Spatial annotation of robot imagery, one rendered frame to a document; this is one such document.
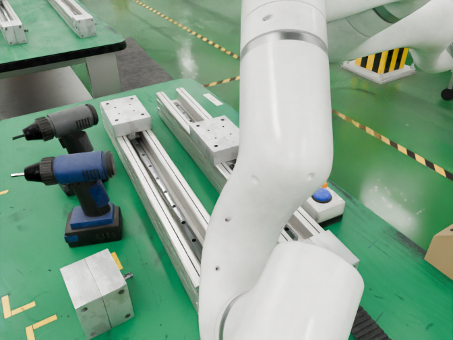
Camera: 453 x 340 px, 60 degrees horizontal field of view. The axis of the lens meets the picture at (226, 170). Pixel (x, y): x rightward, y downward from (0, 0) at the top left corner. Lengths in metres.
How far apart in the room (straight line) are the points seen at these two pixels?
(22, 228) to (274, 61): 0.82
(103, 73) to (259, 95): 2.01
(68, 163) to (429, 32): 0.68
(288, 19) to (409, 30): 0.33
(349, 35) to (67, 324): 0.68
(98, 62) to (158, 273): 1.63
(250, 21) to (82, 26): 1.97
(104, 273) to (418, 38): 0.65
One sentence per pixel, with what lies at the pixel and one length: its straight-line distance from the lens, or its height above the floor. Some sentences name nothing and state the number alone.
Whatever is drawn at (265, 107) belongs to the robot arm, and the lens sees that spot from 0.35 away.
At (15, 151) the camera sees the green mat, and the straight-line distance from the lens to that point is 1.37.
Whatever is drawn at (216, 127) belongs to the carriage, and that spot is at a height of 0.90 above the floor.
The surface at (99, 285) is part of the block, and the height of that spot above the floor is 0.87.
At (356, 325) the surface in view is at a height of 0.81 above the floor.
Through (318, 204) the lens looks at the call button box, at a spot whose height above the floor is 0.84.
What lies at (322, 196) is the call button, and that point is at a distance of 0.93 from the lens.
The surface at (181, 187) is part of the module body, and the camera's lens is 0.92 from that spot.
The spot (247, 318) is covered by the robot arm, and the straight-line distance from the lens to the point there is 0.33.
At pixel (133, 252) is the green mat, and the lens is 0.91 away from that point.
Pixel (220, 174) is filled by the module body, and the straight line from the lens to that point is 0.97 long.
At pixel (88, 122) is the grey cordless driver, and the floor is 0.97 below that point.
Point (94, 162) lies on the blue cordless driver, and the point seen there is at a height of 0.99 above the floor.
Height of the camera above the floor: 1.43
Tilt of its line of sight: 36 degrees down
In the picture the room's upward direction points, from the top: 1 degrees counter-clockwise
